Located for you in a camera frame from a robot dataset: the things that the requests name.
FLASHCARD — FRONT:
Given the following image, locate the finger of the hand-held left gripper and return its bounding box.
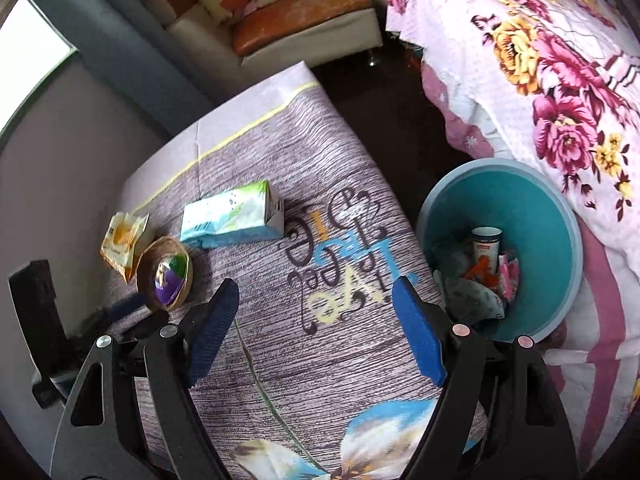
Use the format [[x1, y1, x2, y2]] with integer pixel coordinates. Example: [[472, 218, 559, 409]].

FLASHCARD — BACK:
[[95, 293, 170, 343]]

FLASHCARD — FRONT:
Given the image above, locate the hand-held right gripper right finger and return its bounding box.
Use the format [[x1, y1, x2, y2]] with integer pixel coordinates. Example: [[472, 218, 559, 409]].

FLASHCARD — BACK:
[[391, 276, 582, 480]]

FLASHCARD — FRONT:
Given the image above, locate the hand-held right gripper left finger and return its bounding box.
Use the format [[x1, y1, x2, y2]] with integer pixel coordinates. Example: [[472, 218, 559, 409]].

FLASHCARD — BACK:
[[50, 277, 241, 480]]

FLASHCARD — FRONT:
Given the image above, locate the orange packet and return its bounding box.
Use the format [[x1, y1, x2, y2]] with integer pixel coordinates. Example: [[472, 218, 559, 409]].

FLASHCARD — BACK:
[[461, 256, 501, 287]]

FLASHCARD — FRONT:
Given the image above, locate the pink white snack packet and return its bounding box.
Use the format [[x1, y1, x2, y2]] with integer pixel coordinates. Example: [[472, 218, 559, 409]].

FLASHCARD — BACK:
[[497, 250, 522, 304]]

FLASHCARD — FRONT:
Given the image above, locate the white medicine bottle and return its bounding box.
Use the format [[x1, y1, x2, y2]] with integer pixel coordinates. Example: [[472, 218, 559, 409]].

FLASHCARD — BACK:
[[471, 226, 503, 277]]

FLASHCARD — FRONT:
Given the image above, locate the teal plastic bin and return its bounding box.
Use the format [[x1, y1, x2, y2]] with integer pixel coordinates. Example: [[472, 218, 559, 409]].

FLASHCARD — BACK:
[[416, 158, 584, 344]]

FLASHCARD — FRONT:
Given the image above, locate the grey crumpled paper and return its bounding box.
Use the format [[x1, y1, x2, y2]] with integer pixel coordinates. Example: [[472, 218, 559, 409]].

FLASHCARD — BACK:
[[431, 244, 507, 327]]

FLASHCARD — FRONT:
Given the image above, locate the yellow orange snack wrapper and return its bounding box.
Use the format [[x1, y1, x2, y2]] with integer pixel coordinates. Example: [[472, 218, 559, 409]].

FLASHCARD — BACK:
[[99, 211, 159, 284]]

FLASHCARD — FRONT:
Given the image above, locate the blue-green carton box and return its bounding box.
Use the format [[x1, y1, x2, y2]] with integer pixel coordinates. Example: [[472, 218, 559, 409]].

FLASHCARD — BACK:
[[179, 180, 286, 249]]

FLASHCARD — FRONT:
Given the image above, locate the window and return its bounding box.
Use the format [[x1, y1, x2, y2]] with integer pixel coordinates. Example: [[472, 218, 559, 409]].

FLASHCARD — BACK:
[[0, 0, 79, 133]]

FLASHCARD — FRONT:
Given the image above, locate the grey blue curtain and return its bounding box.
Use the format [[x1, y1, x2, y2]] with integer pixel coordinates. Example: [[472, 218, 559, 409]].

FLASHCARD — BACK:
[[27, 0, 223, 138]]

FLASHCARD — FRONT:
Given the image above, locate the floral pink quilt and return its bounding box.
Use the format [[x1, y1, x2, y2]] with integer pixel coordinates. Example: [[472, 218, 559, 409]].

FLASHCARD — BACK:
[[385, 0, 640, 463]]

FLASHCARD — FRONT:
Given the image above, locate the beige sofa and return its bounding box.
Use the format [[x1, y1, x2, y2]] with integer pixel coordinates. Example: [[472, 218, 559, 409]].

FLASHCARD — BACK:
[[140, 0, 384, 69]]

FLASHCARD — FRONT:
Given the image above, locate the orange seat cushion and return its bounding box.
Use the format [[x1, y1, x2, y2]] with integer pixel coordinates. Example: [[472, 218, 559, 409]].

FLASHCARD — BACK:
[[230, 0, 377, 57]]

